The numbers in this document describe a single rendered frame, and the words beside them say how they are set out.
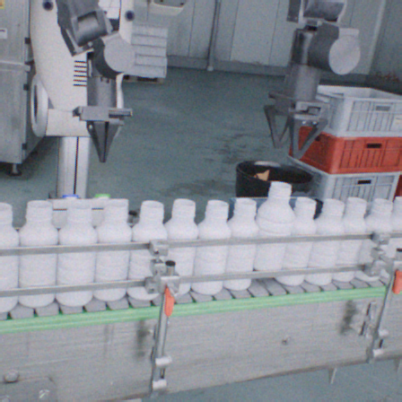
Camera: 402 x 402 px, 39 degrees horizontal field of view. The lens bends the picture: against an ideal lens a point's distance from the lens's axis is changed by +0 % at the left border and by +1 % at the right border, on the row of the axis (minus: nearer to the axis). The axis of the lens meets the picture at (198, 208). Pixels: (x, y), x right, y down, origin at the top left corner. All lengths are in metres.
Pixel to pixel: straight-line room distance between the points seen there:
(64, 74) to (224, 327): 0.73
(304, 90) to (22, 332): 0.58
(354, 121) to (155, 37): 7.50
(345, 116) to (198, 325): 2.40
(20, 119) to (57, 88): 3.16
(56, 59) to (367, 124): 2.31
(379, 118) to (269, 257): 2.50
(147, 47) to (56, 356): 9.68
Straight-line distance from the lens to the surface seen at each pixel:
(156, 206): 0.94
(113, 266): 0.92
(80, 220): 0.88
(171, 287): 0.85
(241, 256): 1.00
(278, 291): 1.07
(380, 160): 3.59
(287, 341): 1.11
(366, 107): 3.37
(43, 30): 1.41
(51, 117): 1.43
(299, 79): 0.95
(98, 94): 1.07
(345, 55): 0.90
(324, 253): 1.10
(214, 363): 1.07
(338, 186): 3.40
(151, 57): 10.53
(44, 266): 0.90
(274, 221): 1.00
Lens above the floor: 1.48
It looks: 20 degrees down
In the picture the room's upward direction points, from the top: 8 degrees clockwise
